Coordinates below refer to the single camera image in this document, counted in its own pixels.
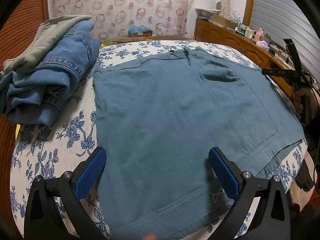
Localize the wooden sideboard cabinet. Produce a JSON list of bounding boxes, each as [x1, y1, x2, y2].
[[194, 17, 301, 98]]

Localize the blue floral white bedsheet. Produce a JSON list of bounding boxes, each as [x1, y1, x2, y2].
[[10, 40, 314, 239]]

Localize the pink bottle on sideboard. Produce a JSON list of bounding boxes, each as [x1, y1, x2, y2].
[[254, 28, 264, 42]]

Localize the teal blue pants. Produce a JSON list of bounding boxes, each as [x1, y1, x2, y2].
[[93, 48, 304, 239]]

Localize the cardboard box blue cloth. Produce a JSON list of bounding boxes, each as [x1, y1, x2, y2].
[[127, 24, 153, 37]]

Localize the brown cardboard box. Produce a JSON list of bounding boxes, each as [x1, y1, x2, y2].
[[209, 14, 237, 29]]

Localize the patterned pink circle curtain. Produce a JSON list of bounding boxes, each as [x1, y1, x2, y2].
[[48, 0, 194, 41]]

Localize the grey window roller shutter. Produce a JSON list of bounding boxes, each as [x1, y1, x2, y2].
[[249, 0, 320, 81]]

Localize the right hand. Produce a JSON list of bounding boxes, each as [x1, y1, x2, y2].
[[293, 87, 314, 115]]

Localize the blue denim jeans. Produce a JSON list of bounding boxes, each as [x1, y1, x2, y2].
[[1, 20, 100, 126]]

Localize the grey green folded garment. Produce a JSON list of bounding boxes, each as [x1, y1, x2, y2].
[[1, 14, 92, 77]]

